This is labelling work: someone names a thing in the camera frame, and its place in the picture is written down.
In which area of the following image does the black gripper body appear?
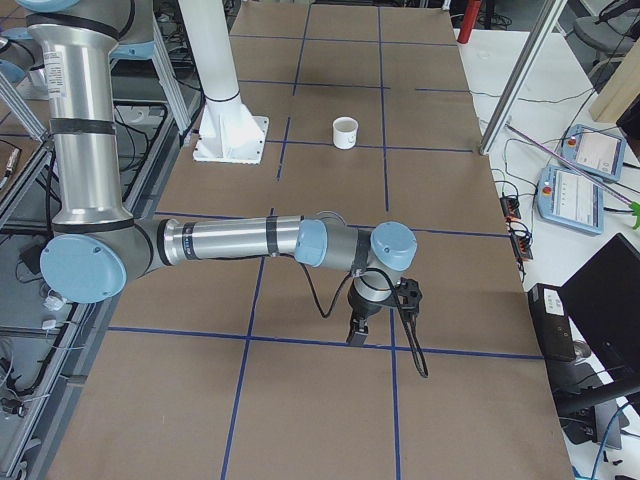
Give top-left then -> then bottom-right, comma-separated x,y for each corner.
347,279 -> 395,325

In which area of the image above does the white smiley face mug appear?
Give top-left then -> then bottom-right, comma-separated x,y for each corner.
332,116 -> 359,150

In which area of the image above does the brown paper table cover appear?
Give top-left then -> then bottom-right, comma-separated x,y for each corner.
48,2 -> 572,479

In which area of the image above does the black power strip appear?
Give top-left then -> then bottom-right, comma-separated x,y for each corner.
510,230 -> 533,261
500,195 -> 521,220

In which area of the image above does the near teach pendant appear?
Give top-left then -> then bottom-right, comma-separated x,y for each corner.
536,166 -> 604,235

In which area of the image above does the teach pendant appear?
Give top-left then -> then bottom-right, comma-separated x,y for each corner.
560,124 -> 627,182
536,166 -> 604,235

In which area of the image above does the black monitor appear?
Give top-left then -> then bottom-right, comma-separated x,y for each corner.
557,233 -> 639,415

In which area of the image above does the far teach pendant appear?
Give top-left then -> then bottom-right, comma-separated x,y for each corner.
560,124 -> 627,182

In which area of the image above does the red cylinder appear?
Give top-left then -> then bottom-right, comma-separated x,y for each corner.
457,0 -> 482,44

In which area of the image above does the wooden plank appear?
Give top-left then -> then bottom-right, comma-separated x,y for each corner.
589,0 -> 640,125

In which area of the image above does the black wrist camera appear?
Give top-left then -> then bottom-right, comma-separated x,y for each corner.
396,277 -> 423,315

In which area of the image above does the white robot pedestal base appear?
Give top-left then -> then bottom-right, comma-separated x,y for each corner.
179,0 -> 269,165

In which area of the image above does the grey aluminium frame post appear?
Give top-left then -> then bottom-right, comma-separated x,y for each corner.
479,0 -> 567,155

